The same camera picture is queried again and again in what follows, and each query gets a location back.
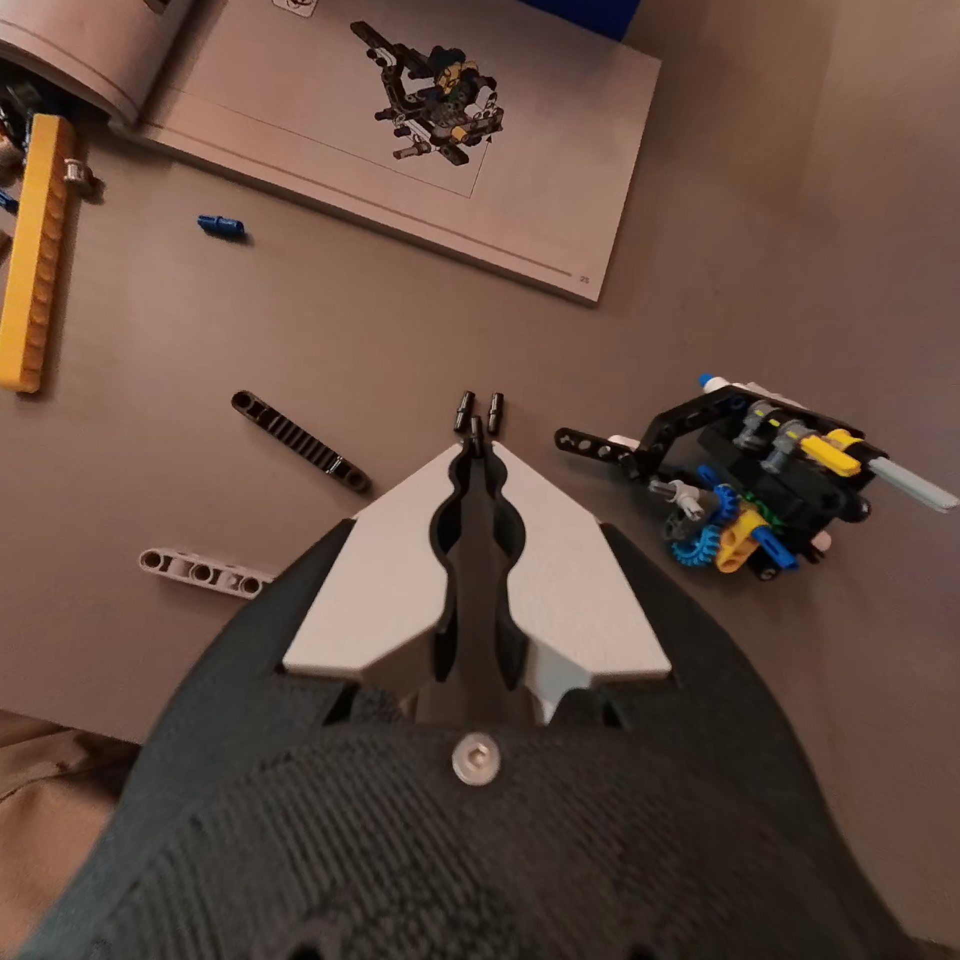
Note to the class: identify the light grey lego liftarm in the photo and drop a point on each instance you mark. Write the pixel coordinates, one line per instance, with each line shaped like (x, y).
(202, 573)

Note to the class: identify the pile of small lego parts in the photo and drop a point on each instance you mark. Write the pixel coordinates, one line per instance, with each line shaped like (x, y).
(15, 101)

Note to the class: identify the blue lego pin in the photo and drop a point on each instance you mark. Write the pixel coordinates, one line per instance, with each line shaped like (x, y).
(220, 226)

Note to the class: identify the long yellow lego beam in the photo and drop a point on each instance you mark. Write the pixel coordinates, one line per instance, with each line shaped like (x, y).
(37, 262)

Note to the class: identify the black lego pin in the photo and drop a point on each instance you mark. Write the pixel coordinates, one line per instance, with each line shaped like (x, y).
(495, 411)
(463, 411)
(475, 435)

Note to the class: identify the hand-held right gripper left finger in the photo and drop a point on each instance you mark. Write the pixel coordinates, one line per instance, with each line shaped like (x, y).
(367, 592)

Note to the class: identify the person's beige trousers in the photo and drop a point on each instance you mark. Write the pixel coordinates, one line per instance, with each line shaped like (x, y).
(45, 810)

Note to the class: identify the partly built lego model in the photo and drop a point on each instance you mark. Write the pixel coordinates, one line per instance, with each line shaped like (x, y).
(750, 465)

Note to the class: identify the black lego gear rack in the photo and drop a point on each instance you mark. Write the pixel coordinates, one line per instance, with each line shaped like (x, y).
(296, 439)

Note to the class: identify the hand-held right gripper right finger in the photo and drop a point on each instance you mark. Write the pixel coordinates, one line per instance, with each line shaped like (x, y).
(592, 592)

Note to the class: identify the small grey lego bush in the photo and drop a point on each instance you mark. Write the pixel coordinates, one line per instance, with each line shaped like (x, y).
(74, 172)

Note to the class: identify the lego instruction booklet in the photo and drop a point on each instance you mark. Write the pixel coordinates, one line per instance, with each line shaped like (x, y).
(300, 112)

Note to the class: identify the blue plastic bin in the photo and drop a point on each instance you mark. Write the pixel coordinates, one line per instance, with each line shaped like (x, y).
(577, 15)

